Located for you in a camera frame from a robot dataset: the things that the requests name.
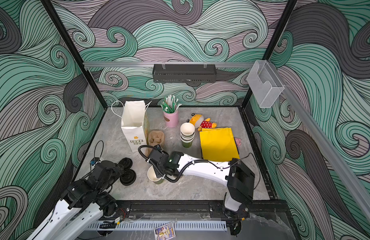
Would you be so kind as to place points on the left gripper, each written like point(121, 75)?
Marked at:
point(118, 171)

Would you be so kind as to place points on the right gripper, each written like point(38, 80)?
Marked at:
point(156, 166)

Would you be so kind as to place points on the green paper coffee cup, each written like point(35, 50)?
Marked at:
point(152, 176)

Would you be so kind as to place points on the white paper bag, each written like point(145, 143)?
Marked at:
point(134, 122)

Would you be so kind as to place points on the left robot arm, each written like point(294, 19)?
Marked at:
point(82, 203)

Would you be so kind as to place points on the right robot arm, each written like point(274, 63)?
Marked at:
point(234, 174)

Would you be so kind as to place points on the stack of black lids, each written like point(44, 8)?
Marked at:
point(128, 177)

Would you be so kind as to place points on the brown cardboard cup carrier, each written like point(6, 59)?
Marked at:
point(156, 138)

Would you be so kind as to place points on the stack of paper cups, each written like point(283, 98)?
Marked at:
point(187, 133)

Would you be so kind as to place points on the yellow plush toy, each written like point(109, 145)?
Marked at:
point(201, 123)

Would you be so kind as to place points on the yellow napkin stack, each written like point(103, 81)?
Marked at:
point(218, 145)

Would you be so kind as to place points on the wrapped straws bundle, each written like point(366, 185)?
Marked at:
point(170, 104)

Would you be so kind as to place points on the colourful card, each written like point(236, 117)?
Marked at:
point(165, 232)

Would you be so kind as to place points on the pink small object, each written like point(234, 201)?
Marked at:
point(238, 141)

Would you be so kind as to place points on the black wall shelf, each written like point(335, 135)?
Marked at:
point(187, 73)

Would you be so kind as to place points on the clear acrylic wall holder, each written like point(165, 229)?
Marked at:
point(265, 83)

